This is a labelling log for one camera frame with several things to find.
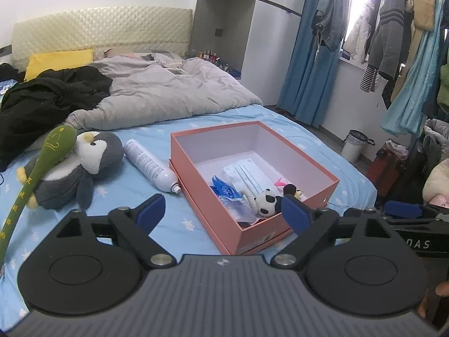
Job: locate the black jacket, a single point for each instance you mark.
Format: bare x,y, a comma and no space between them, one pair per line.
45,101

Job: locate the blue storage box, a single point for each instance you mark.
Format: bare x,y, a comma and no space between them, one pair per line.
236,74

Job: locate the blue plastic packet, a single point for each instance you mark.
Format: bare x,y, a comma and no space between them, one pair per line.
224,189

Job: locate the white flat item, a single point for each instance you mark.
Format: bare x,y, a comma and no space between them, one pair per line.
175,70

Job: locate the black wall switch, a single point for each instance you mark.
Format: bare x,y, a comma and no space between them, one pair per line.
219,32

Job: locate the white spray can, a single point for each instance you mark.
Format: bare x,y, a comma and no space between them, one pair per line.
147,165

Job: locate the clear plastic bag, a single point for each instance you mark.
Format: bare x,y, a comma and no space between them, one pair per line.
238,211

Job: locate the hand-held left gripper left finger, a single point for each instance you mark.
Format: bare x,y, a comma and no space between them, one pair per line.
152,209

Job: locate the yellow pillow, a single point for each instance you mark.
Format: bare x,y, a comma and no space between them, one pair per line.
56,59

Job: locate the blue white packet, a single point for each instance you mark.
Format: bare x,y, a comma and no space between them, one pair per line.
7,87

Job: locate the grey puffer jacket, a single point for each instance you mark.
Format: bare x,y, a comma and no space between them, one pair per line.
436,140

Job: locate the hanging teal dress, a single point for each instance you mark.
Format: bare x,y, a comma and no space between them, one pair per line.
414,87

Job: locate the row of small bottles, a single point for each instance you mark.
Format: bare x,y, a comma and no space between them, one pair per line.
210,56

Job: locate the grey duvet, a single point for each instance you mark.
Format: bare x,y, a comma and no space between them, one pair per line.
168,91

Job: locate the white trash bin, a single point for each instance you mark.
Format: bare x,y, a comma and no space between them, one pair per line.
350,151

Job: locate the person's right hand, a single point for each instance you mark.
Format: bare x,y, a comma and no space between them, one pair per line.
443,288

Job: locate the white wardrobe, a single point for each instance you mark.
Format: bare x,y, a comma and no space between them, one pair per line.
266,42

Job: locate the small panda plush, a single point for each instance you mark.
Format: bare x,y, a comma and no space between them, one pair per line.
266,202

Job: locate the cream plush cushion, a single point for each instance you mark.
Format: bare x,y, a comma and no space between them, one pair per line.
436,182

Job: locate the pink pillow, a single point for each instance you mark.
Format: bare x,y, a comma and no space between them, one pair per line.
122,55

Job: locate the blue curtain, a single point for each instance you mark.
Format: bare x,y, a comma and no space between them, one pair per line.
305,77

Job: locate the red basket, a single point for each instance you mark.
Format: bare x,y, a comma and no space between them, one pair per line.
386,168

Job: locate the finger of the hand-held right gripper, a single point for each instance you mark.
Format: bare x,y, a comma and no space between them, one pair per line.
403,210

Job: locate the hanging white jacket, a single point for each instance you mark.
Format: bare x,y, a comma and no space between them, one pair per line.
359,31

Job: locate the green long massage stick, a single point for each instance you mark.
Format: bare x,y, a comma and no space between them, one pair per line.
52,144

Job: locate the blue star-print bed sheet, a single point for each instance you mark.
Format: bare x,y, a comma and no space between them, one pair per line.
115,193

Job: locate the beige quilted headboard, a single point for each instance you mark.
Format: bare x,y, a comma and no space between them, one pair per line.
105,24

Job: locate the grey penguin plush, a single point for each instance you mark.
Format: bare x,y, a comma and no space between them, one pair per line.
101,154

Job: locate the pink cardboard box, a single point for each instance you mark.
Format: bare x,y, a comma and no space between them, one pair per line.
210,207

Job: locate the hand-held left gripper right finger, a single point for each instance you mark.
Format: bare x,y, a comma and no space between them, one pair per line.
296,216

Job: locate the hanging denim jacket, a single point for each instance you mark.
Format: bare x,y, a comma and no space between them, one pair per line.
333,14

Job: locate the blue face mask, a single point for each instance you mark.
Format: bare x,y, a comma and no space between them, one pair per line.
245,175

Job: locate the black cloth bundle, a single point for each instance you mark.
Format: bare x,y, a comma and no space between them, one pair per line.
7,72

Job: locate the hanging grey striped cardigan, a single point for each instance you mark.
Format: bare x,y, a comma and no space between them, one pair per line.
389,35

